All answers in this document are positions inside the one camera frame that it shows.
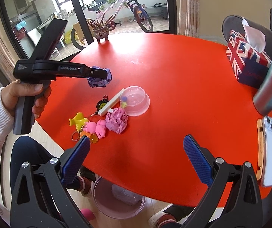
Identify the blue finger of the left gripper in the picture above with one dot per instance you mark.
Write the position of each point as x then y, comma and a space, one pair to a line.
96, 73

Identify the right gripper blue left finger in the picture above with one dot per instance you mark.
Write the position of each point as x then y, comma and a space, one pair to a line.
72, 159

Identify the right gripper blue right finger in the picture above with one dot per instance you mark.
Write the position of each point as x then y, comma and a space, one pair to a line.
198, 160

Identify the black retractable keychain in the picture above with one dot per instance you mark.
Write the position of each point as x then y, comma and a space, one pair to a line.
100, 105

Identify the white hook with black keychain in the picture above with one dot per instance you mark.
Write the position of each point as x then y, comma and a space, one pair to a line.
108, 107

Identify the orange turtle keychain charm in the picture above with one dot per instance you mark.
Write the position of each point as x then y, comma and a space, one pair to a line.
92, 137

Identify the clear round plastic cup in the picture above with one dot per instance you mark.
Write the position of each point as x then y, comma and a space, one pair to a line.
134, 100

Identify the yellow rubber toy keychain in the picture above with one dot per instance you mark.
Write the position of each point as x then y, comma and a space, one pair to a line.
79, 121

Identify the pink pig toy keychain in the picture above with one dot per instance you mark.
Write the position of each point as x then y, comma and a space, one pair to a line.
98, 128

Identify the pink paper ball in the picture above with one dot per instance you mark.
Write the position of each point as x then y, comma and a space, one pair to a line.
117, 120

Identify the pink trash bin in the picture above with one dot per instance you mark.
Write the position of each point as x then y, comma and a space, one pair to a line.
115, 201

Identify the person's left hand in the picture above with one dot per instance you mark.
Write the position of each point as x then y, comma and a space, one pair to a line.
16, 89

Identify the person's black shoe left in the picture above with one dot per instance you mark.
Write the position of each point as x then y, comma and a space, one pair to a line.
87, 179

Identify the person's black shoe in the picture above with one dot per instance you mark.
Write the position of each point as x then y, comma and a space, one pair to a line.
170, 216
87, 179

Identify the potted succulent plant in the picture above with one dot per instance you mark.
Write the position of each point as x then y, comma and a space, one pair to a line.
100, 27

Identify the person's black shoe right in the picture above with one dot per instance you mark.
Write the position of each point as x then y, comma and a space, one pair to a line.
170, 216

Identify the white pink bicycle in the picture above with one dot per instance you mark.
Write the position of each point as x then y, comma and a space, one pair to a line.
109, 7

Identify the wooden phone stand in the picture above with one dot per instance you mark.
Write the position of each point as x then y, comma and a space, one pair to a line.
261, 146

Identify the red table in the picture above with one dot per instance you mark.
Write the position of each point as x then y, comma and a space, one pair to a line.
192, 90

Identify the beige curtain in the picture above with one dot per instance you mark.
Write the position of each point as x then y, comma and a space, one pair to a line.
189, 18

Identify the union jack tissue box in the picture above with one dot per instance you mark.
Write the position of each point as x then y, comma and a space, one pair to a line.
246, 54

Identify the grey sofa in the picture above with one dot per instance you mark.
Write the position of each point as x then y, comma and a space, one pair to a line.
233, 22

